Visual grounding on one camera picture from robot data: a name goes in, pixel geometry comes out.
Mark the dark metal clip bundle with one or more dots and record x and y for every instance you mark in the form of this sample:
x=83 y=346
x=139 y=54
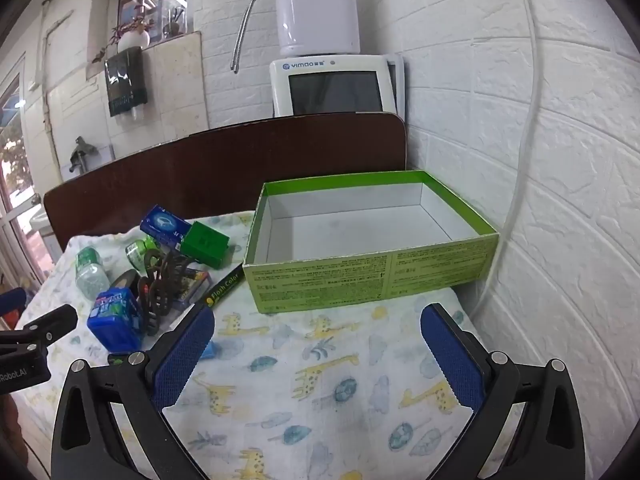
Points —
x=159 y=286

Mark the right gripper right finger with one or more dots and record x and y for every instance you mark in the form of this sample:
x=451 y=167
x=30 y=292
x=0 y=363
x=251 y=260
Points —
x=548 y=442

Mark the black electrical tape roll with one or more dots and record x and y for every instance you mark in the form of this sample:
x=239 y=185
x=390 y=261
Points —
x=129 y=280

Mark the blue medicine box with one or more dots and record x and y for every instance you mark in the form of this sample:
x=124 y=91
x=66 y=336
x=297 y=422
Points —
x=166 y=228

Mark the green cardboard box tray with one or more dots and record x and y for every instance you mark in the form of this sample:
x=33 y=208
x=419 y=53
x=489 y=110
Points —
x=335 y=241

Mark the green mosquito liquid bottle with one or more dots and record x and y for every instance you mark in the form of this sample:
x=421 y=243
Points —
x=136 y=251

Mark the black green pen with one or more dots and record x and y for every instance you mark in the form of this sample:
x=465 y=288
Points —
x=223 y=288

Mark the black wall dispenser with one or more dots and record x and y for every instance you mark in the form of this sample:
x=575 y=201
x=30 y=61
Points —
x=125 y=82

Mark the small green carton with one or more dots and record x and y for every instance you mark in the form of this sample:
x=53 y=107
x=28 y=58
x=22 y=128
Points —
x=205 y=245

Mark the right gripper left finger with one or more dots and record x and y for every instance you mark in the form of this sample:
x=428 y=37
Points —
x=87 y=443

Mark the white Yimao water purifier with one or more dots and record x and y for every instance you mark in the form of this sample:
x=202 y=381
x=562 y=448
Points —
x=339 y=84

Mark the tiger playing card box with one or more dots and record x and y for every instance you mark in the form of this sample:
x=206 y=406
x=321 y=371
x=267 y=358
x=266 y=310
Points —
x=190 y=289

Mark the blue gum container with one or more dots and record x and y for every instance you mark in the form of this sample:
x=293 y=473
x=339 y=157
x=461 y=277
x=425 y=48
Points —
x=116 y=321

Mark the clear water bottle green label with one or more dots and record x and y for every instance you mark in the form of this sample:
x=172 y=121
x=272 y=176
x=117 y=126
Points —
x=90 y=275

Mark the white potted plant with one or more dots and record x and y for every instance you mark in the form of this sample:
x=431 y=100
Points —
x=135 y=33

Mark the metal faucet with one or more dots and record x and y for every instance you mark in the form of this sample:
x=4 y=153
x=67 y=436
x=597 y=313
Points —
x=82 y=152

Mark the dark brown wooden board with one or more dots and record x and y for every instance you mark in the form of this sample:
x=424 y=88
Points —
x=222 y=170

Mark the white cylindrical tank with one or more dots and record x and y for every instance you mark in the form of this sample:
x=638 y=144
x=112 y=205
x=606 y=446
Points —
x=313 y=27

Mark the window with frame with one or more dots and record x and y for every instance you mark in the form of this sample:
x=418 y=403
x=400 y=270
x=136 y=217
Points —
x=158 y=20

